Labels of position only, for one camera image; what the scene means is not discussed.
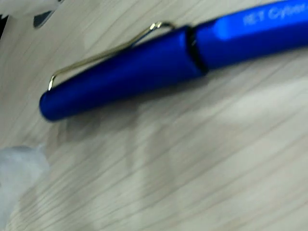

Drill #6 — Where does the blue pen with metal clip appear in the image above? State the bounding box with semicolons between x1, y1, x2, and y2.
39;0;308;123

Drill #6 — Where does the white flat device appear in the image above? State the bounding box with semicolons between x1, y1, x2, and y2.
0;0;64;31

